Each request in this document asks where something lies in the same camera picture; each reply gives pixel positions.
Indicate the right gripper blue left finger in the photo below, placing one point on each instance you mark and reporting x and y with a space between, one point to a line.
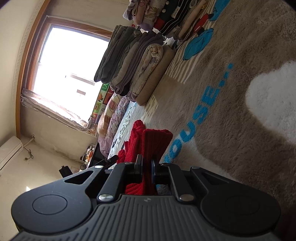
138 168

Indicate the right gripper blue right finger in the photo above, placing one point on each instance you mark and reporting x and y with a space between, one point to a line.
156 172

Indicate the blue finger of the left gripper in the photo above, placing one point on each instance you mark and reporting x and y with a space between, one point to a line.
109 162

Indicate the red knit sweater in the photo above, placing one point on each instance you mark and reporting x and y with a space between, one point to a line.
149 143

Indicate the left stack of folded clothes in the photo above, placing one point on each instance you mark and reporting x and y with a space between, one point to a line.
134 63

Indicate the stack of folded clothes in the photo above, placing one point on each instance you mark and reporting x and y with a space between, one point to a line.
134 63
173 19

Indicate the right stack of folded clothes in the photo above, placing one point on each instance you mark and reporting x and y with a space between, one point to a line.
173 19

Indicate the dark desk with clutter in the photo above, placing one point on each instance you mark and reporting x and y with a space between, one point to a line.
91 157

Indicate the purple floral quilt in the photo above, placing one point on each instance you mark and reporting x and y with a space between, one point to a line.
106 142

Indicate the colourful alphabet headboard mat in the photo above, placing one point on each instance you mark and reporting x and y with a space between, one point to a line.
103 98

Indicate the yellow patterned pillow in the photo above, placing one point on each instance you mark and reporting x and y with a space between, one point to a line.
105 118

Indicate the window curtain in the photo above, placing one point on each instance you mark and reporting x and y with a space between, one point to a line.
32 100

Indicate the Mickey Mouse grey blanket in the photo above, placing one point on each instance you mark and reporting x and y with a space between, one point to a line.
228 97

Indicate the white wall air conditioner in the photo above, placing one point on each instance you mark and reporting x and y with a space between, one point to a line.
9 150

